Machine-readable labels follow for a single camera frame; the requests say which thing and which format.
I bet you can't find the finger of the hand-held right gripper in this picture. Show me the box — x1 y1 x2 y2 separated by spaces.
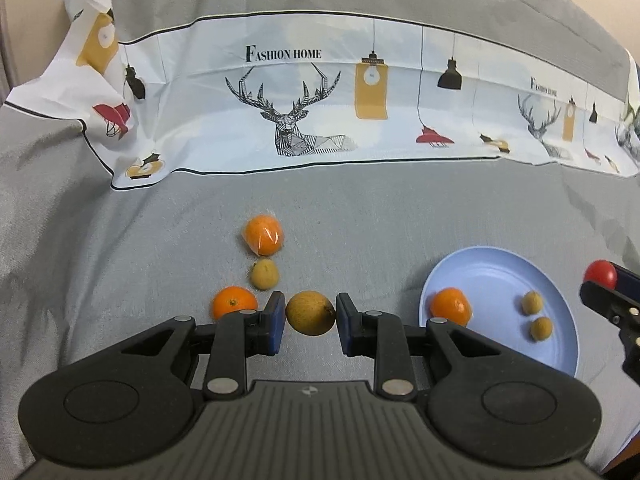
579 281 640 377
612 262 640 307

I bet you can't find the light blue plate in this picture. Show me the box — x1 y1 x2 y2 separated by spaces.
419 245 583 378

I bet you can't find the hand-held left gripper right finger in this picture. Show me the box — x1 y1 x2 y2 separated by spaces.
336 292 566 402

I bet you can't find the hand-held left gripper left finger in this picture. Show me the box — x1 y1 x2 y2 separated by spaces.
62 291 287 402

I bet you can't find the orange in plastic wrap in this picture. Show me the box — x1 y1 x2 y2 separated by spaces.
241 214 286 257

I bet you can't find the orange mandarin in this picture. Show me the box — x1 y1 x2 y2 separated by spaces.
211 285 259 322
430 287 473 328

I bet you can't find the grey cloth with deer print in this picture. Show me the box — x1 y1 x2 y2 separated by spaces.
0 0 640 480

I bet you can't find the red tomato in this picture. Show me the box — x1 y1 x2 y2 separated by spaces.
585 260 618 291

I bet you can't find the small yellow-brown longan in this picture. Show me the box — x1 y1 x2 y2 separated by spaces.
521 291 545 317
530 316 554 342
250 258 281 291

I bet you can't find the large brown round fruit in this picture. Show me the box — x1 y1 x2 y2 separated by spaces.
286 291 337 336

